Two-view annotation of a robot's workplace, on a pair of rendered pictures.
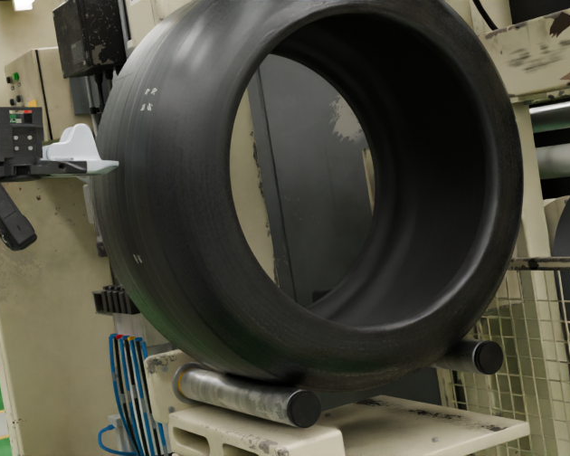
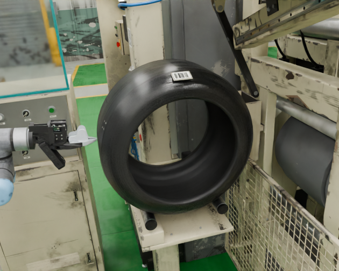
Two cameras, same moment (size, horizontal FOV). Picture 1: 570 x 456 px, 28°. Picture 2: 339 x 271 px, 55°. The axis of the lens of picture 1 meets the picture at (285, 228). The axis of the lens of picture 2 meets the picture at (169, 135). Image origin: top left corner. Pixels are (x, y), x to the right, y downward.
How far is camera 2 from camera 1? 0.73 m
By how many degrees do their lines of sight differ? 25
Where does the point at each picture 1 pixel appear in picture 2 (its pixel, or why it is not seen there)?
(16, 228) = (57, 164)
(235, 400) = not seen: hidden behind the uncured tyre
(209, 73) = (122, 123)
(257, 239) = (164, 134)
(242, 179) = (161, 114)
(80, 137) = (80, 134)
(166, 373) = not seen: hidden behind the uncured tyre
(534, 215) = (269, 130)
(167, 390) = not seen: hidden behind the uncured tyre
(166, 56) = (111, 110)
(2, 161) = (50, 144)
